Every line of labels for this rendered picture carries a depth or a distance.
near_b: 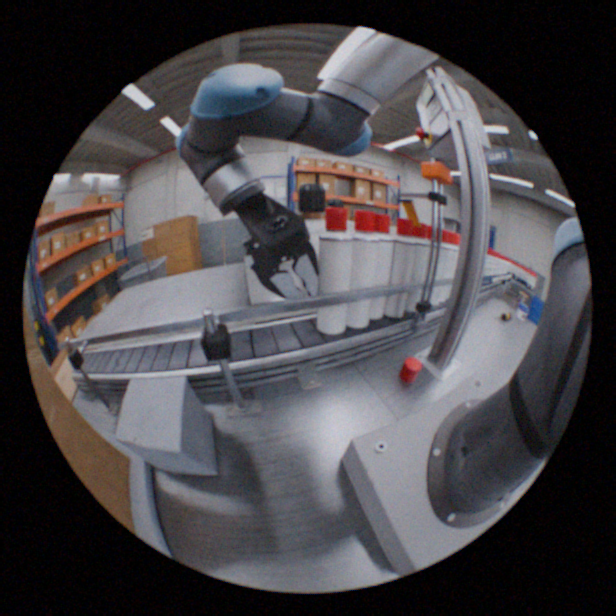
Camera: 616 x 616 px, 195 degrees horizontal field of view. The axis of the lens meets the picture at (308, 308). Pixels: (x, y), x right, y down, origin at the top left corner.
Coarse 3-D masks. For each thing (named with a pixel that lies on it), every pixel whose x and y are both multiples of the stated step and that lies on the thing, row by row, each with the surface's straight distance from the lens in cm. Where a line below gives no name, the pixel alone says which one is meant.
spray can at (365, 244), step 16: (368, 224) 30; (368, 240) 29; (352, 256) 30; (368, 256) 30; (352, 272) 30; (368, 272) 30; (352, 288) 31; (352, 304) 32; (368, 304) 33; (352, 320) 33; (368, 320) 35
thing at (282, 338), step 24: (240, 336) 34; (264, 336) 33; (288, 336) 32; (312, 336) 32; (336, 336) 32; (96, 360) 52; (120, 360) 44; (144, 360) 38; (168, 360) 34; (192, 360) 32; (240, 360) 29
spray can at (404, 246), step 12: (396, 228) 38; (408, 228) 37; (396, 240) 36; (408, 240) 36; (396, 252) 36; (408, 252) 36; (396, 264) 37; (408, 264) 37; (396, 276) 37; (408, 276) 38; (396, 300) 38; (384, 312) 40; (396, 312) 40
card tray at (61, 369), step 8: (64, 352) 96; (56, 360) 93; (64, 360) 94; (56, 368) 92; (64, 368) 87; (72, 368) 78; (56, 376) 91; (64, 376) 81; (64, 384) 76; (72, 384) 69; (64, 392) 72; (72, 392) 66; (72, 400) 63
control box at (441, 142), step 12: (432, 84) 50; (420, 96) 58; (468, 96) 54; (420, 108) 58; (444, 108) 44; (468, 108) 49; (444, 120) 43; (480, 120) 49; (432, 132) 49; (444, 132) 43; (480, 132) 45; (432, 144) 49; (444, 144) 47; (444, 156) 54; (456, 156) 52
